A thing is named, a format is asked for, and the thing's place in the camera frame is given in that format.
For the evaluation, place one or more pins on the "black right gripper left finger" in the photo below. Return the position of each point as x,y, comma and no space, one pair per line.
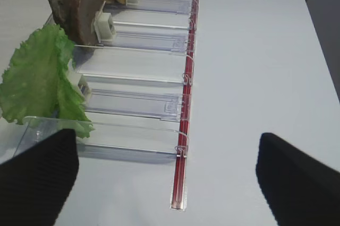
36,183

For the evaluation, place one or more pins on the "brown meat patty front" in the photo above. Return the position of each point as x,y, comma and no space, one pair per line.
82,15

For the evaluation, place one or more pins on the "white pusher block lettuce lane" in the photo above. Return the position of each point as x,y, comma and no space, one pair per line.
80,85

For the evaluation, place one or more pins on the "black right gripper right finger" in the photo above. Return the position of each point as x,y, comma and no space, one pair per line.
298,189

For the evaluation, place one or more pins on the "white pusher block patty lane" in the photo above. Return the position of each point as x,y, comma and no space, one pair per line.
104,27

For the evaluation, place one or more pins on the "green lettuce leaf rear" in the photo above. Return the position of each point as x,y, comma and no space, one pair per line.
71,109

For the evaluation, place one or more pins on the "green lettuce leaf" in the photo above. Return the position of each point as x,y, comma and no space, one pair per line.
30,83
71,109

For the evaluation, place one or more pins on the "clear acrylic right food rack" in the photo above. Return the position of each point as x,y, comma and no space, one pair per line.
136,83

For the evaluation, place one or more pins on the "red rail strip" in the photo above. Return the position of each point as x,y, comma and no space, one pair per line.
178,201

